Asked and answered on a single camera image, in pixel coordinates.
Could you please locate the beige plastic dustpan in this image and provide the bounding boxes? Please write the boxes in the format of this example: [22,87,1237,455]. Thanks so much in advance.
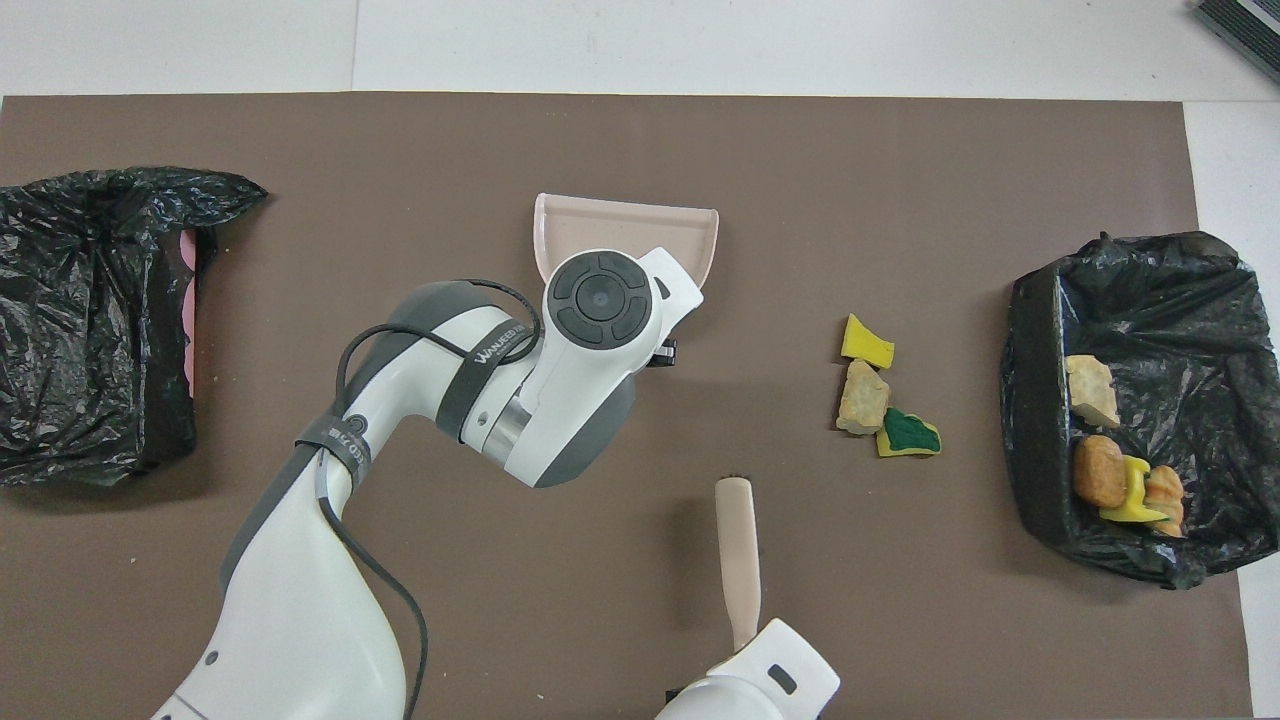
[533,193,721,301]

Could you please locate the yellow sponge wedge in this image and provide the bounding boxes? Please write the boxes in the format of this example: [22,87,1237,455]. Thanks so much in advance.
[841,313,896,370]

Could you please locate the tan sponge piece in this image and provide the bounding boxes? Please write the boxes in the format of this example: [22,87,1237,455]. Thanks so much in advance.
[836,359,891,437]

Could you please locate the beige hand brush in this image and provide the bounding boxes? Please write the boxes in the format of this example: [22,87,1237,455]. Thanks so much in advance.
[715,476,763,653]

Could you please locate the green and yellow sponge piece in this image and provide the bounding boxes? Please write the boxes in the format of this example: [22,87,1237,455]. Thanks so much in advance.
[877,407,942,459]

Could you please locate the pale sponge piece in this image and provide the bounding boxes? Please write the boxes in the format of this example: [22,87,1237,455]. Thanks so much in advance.
[1065,355,1121,429]

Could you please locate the brown bread nugget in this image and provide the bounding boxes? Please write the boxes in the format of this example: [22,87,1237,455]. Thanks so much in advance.
[1073,435,1128,509]

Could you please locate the notched yellow sponge piece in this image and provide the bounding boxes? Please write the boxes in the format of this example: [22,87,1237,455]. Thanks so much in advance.
[1100,455,1171,524]

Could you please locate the orange toy croissant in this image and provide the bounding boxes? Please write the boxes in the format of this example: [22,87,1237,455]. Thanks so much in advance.
[1145,466,1188,539]

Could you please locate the pink plastic bin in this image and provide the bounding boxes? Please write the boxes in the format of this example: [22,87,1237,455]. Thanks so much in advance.
[178,228,201,389]

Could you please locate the black bag lined bin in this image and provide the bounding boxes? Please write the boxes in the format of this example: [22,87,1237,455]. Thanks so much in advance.
[1000,231,1280,591]

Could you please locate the crumpled black trash bag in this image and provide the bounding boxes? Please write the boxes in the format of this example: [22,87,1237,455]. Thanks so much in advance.
[0,167,269,489]

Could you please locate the brown table mat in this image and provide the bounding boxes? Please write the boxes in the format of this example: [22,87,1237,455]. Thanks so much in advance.
[0,93,1254,720]

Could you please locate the dark grey ribbed object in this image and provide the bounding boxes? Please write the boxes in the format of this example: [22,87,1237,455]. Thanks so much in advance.
[1195,0,1280,56]

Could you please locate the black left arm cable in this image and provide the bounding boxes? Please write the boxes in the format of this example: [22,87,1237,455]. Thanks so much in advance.
[313,278,543,720]

